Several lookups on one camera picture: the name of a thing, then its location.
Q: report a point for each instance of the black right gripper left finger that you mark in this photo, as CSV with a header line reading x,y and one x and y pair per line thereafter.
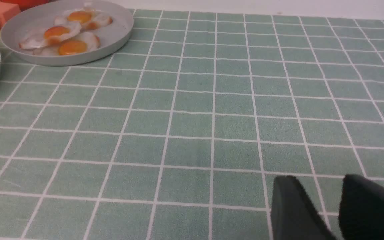
x,y
293,215

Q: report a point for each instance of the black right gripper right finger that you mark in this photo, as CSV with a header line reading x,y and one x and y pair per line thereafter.
x,y
361,210

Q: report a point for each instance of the fried egg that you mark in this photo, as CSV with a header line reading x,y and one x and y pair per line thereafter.
x,y
43,37
82,43
89,19

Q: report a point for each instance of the green checked tablecloth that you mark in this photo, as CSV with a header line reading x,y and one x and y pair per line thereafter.
x,y
181,133

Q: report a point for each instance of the grey egg plate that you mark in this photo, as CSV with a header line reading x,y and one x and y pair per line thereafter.
x,y
112,37

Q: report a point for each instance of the red tomato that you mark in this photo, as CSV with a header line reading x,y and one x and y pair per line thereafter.
x,y
27,4

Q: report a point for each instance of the salmon foam cube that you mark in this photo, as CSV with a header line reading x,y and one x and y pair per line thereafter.
x,y
7,11

